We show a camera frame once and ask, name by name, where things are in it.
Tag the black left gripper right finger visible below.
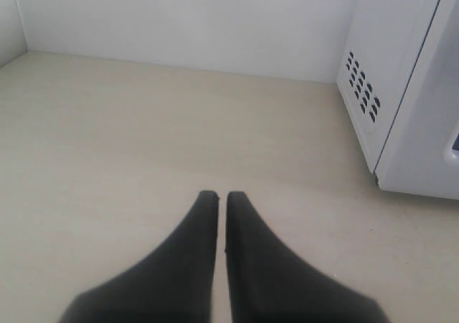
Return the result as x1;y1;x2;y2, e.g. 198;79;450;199
225;192;389;322

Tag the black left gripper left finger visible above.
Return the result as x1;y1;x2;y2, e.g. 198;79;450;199
60;190;219;322

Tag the white microwave oven body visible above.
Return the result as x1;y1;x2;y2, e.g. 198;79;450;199
336;0;440;172

